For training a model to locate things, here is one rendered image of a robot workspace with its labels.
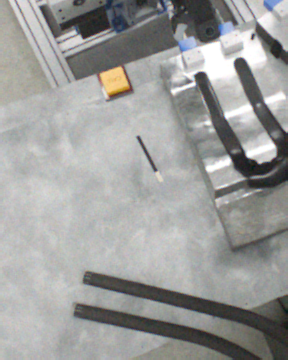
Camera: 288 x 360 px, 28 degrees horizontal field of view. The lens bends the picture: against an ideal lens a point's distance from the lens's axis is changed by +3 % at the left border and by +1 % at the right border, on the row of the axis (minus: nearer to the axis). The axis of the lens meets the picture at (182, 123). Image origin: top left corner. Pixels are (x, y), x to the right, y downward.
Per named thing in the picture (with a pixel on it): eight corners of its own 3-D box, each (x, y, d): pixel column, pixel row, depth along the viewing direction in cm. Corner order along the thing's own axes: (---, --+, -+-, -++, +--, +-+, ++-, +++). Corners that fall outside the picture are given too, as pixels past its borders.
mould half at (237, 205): (161, 76, 156) (159, 53, 144) (249, 45, 159) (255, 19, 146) (232, 251, 140) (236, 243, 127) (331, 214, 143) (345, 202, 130)
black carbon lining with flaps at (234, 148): (189, 77, 148) (189, 61, 140) (247, 57, 150) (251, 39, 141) (242, 201, 137) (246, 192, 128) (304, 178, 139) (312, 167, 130)
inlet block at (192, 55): (169, 31, 154) (168, 21, 149) (187, 25, 154) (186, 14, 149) (187, 73, 150) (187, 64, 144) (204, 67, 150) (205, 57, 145)
